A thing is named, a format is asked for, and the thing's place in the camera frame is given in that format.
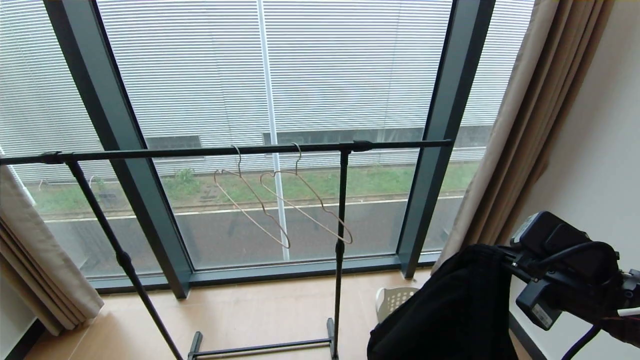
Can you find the beige curtain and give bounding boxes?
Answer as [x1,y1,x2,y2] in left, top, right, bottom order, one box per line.
[432,0,616,273]
[0,150,105,337]

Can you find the black shorts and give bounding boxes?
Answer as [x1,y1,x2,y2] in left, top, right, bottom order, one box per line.
[366,243,521,360]

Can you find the window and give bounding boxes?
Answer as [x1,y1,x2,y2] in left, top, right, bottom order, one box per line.
[0,0,536,301]

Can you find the black clothes rack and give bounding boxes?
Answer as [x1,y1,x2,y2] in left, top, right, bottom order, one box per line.
[0,140,453,360]

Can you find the pink clothes hanger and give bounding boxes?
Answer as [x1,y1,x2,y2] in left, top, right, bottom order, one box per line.
[214,145,292,250]
[259,142,354,246]

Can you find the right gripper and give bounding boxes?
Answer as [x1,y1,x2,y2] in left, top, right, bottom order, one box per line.
[505,257,621,332]

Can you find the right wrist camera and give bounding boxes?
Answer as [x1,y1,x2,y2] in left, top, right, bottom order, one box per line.
[510,211,622,296]

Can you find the white laundry basket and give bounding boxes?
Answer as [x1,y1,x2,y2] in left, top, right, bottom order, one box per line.
[375,286,421,323]

